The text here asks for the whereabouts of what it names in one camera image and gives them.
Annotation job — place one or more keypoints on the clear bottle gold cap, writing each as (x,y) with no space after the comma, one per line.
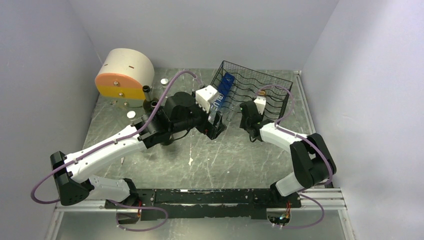
(262,94)

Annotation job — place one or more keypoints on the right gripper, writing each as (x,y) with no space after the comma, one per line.
(243,123)

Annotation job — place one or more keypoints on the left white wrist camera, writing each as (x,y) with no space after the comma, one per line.
(206,96)

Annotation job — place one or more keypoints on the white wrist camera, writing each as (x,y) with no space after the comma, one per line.
(260,102)
(206,96)

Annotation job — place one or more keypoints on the black wire wine rack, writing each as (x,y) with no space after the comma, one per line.
(247,83)

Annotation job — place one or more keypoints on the cream and orange cylinder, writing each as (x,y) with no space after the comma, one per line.
(124,73)

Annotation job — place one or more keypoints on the clear bottle white cap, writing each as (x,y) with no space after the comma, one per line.
(132,116)

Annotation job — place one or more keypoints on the clear bottle silver cap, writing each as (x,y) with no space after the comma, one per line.
(164,82)

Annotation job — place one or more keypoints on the dark green wine bottle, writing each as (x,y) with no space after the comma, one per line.
(150,106)

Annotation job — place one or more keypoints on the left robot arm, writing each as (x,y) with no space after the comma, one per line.
(173,121)

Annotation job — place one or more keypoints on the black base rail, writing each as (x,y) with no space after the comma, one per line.
(254,203)

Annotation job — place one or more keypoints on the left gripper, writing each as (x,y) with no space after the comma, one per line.
(211,130)

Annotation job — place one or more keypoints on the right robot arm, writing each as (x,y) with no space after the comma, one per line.
(312,162)

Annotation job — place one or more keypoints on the blue square bottle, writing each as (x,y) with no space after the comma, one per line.
(224,90)

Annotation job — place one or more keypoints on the dark bottle black neck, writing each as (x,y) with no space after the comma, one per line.
(147,93)

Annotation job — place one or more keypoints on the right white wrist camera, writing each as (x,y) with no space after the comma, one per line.
(260,102)

